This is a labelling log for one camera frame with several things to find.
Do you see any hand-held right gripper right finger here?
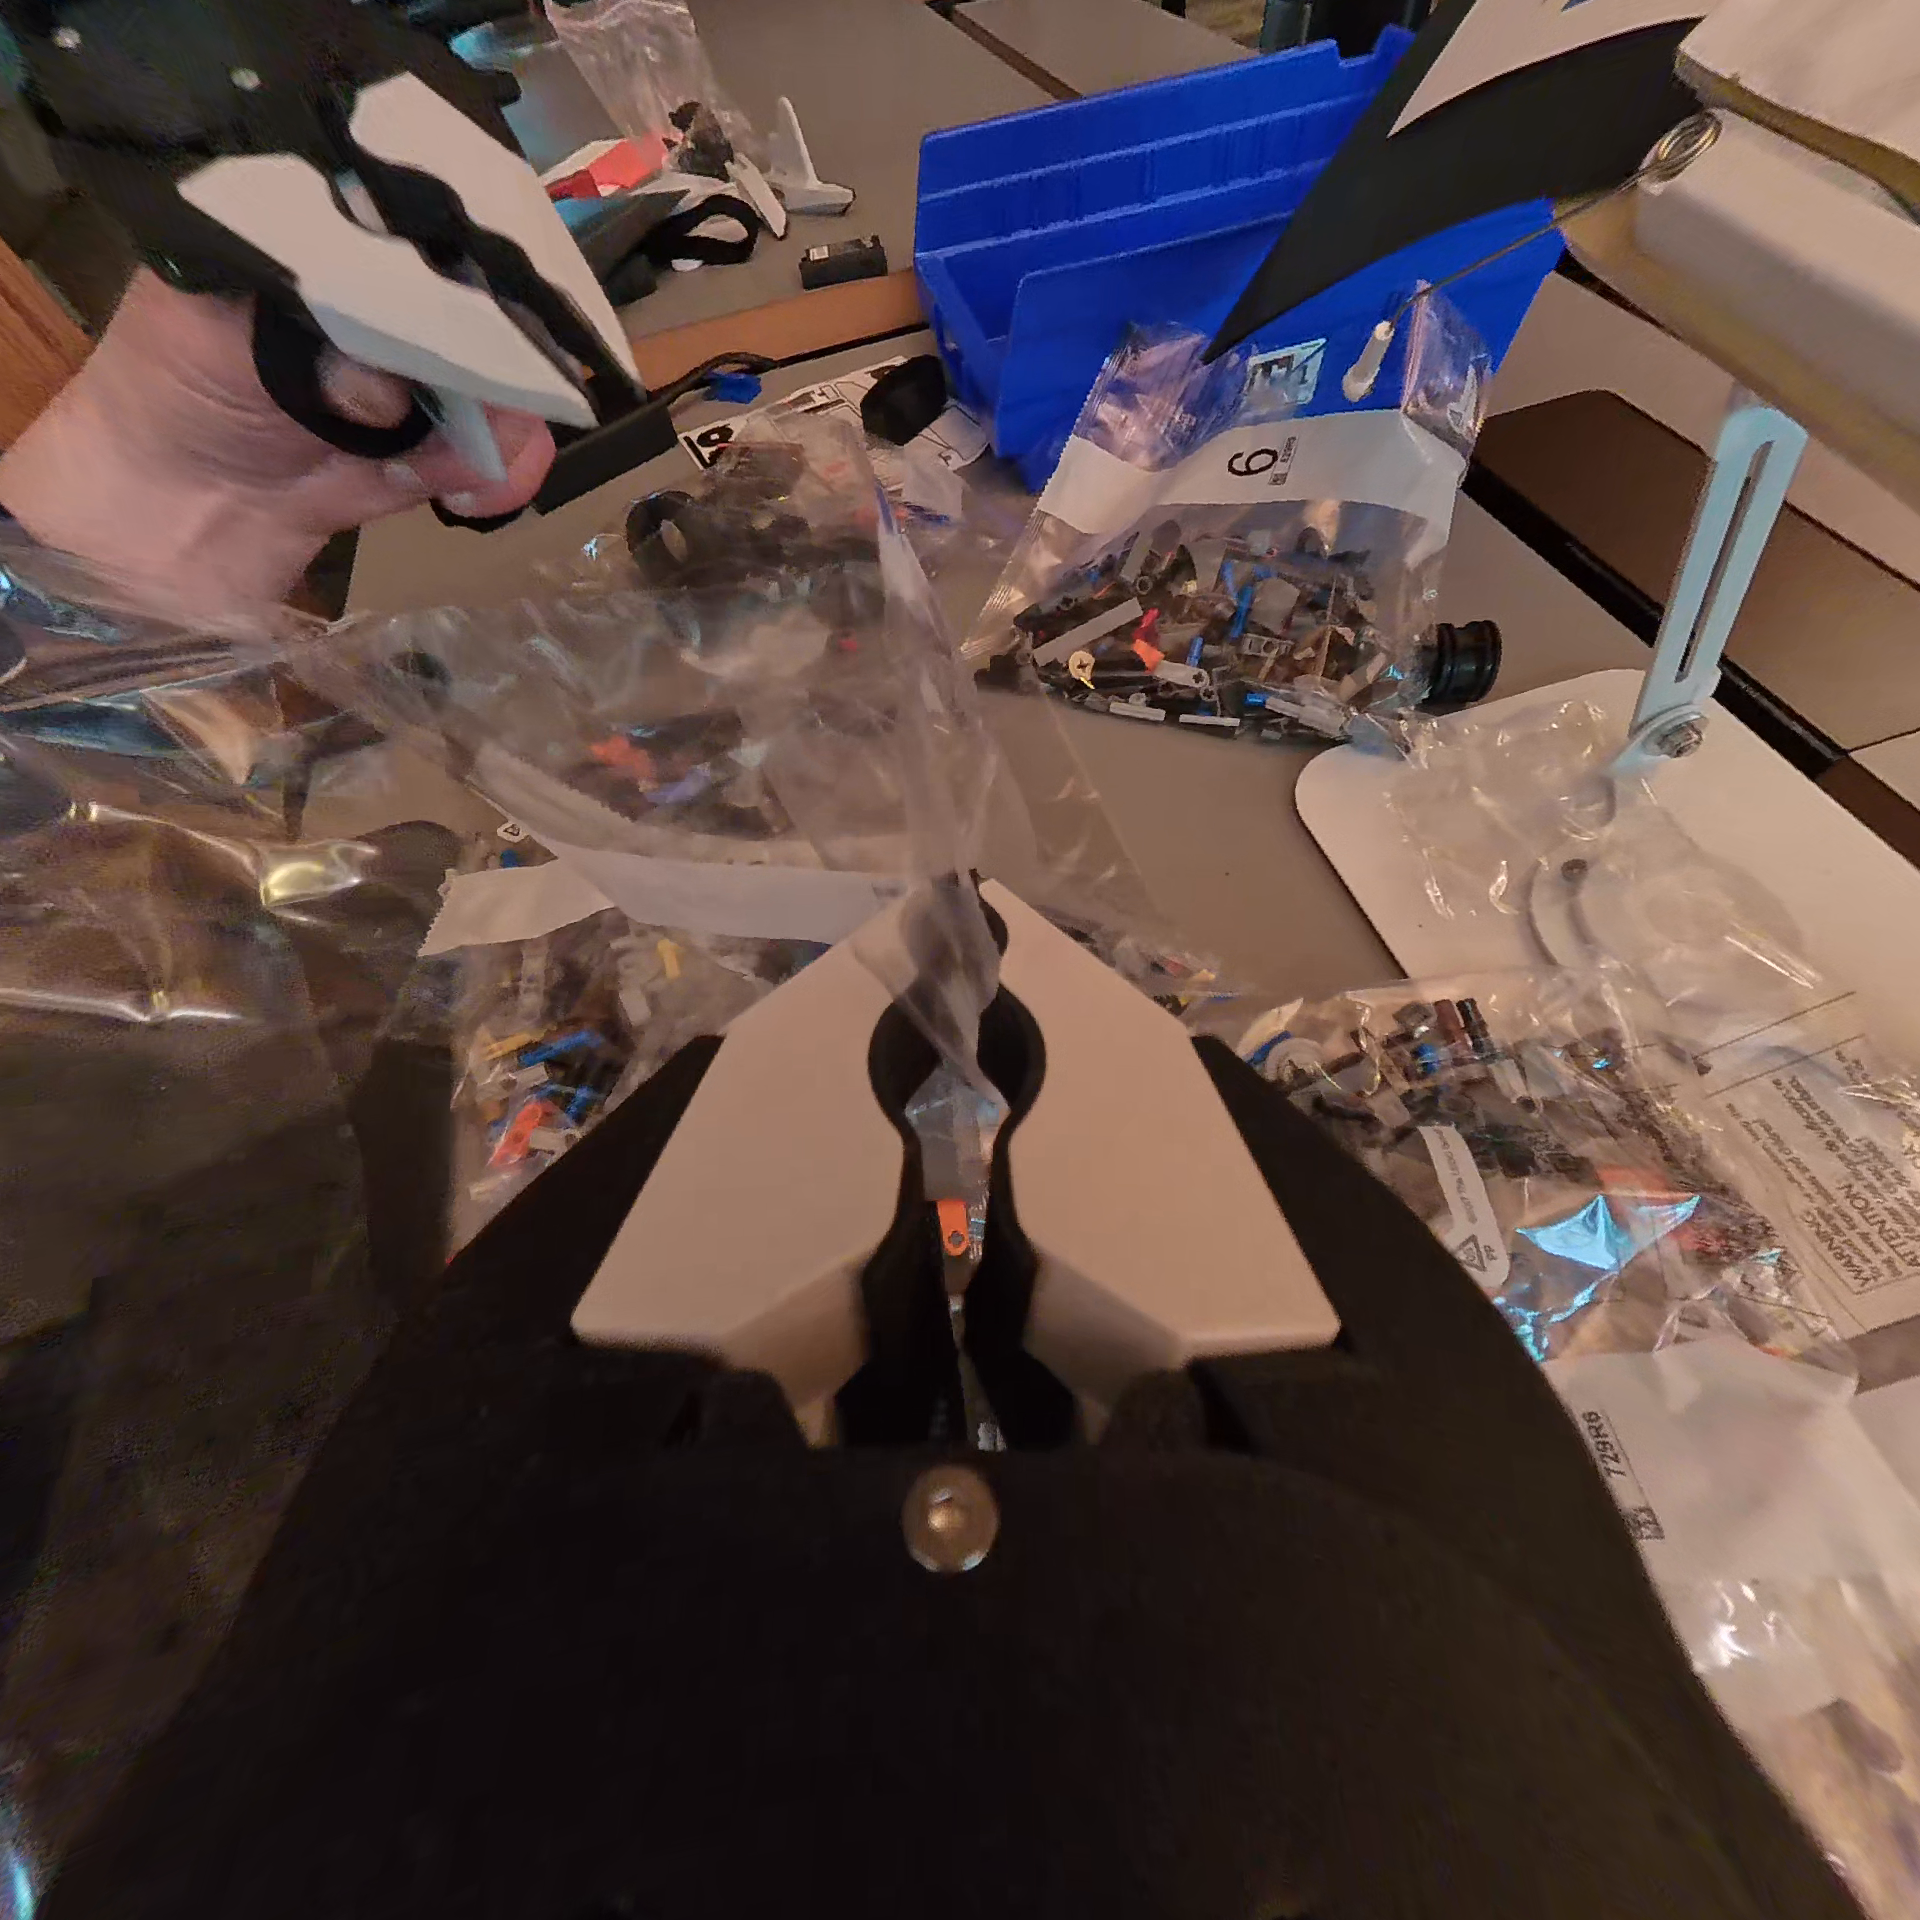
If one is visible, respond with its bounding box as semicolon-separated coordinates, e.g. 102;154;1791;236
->
978;882;1340;1449

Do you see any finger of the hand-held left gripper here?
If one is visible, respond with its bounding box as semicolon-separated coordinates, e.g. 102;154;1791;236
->
344;75;646;410
176;147;602;437

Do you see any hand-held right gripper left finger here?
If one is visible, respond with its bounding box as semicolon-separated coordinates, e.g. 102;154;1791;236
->
569;896;943;1447

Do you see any large clear lego bag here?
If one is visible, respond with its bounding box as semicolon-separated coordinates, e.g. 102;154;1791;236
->
0;429;1158;1203

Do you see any lego sticker sheet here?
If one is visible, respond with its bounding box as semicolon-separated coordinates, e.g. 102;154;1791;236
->
675;361;1000;482

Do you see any pile of lego part bags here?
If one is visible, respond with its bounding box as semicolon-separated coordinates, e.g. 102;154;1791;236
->
420;0;1920;1920

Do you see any person's left hand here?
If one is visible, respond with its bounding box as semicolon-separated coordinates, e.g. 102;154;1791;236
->
0;269;558;605

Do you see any black red pouch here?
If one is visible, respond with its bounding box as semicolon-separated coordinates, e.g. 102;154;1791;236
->
533;132;692;266

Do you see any black power adapter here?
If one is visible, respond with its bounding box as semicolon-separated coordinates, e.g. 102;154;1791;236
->
533;397;684;517

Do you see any brown wooden desk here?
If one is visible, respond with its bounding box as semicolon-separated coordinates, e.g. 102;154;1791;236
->
0;246;96;451

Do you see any blue plastic storage bin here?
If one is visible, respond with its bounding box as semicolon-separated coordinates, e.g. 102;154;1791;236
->
917;37;1570;458

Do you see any black rubber tyre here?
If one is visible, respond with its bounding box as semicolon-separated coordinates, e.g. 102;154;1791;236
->
1411;608;1505;717

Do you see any black perforated office chair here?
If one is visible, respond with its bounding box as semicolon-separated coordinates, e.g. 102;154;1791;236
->
0;1035;458;1920

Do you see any wooden book stand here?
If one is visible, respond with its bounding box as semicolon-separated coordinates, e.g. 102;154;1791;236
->
1206;0;1920;977

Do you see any black white strap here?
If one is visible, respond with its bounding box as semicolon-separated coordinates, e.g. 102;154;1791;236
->
599;186;767;303

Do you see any white plastic bracket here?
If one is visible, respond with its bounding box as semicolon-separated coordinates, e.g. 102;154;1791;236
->
758;97;857;218

